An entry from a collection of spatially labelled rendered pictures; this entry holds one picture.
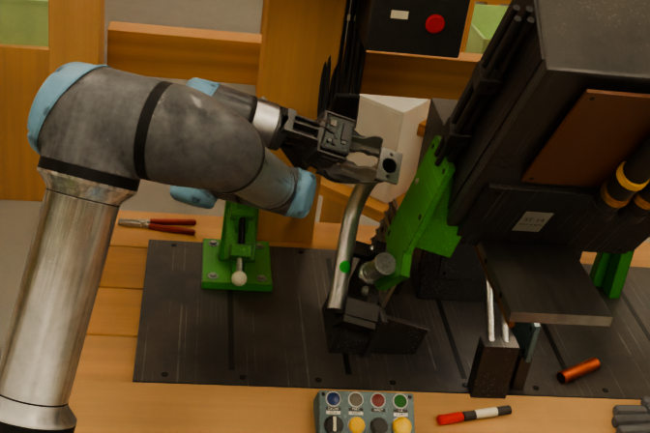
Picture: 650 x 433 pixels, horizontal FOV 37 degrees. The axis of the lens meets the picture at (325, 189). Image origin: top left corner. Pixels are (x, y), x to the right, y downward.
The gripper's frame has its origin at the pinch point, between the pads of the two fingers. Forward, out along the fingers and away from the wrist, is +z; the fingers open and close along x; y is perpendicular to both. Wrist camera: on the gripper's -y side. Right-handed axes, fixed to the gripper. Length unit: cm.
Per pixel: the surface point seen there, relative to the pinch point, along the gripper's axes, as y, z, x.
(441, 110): -7.6, 11.8, 17.3
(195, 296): -28.7, -20.2, -23.8
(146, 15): -377, -26, 193
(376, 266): -0.3, 2.4, -16.6
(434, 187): 9.5, 5.8, -4.1
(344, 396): 1.5, 0.7, -38.4
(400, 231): -1.4, 5.9, -9.3
